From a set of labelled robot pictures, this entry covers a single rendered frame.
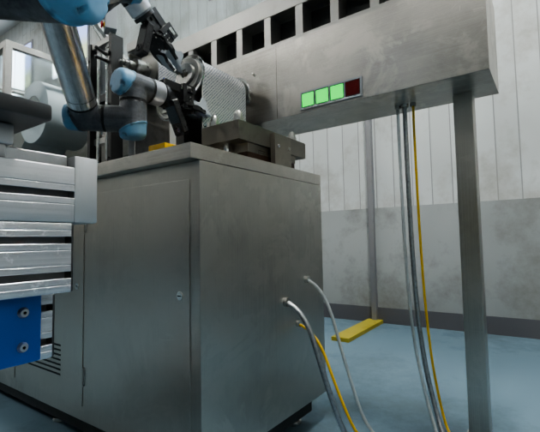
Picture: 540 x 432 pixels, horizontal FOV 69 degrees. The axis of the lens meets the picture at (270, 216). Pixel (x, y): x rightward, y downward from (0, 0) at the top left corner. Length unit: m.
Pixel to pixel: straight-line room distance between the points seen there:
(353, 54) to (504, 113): 1.82
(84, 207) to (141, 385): 0.72
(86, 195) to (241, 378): 0.72
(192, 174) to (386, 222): 2.37
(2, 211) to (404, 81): 1.19
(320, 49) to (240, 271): 0.91
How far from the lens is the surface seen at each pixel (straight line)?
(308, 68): 1.60
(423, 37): 1.45
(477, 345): 1.49
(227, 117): 1.52
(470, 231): 1.45
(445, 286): 3.12
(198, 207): 0.99
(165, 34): 1.49
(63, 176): 0.58
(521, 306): 3.09
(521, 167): 3.10
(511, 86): 3.23
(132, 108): 1.20
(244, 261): 1.11
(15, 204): 0.55
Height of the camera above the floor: 0.65
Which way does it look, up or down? 4 degrees up
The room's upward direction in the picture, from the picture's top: 1 degrees counter-clockwise
